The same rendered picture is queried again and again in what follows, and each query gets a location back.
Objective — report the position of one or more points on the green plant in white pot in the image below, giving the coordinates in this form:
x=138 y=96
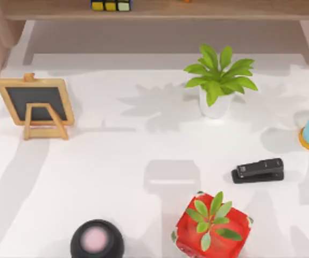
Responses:
x=219 y=80

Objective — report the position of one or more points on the black stapler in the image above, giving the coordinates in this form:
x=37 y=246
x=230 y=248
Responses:
x=259 y=170

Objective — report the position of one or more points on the green plant in red pot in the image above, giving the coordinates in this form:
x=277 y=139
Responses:
x=213 y=228

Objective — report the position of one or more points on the wooden shelf unit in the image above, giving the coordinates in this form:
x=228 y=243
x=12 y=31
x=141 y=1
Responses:
x=154 y=13

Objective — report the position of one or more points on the wooden framed blackboard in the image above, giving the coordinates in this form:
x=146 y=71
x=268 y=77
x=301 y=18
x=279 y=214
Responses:
x=36 y=106

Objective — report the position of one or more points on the round black speaker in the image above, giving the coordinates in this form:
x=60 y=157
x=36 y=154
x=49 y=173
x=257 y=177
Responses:
x=96 y=239

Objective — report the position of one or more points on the colourful puzzle cube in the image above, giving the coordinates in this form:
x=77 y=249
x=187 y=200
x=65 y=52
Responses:
x=111 y=5

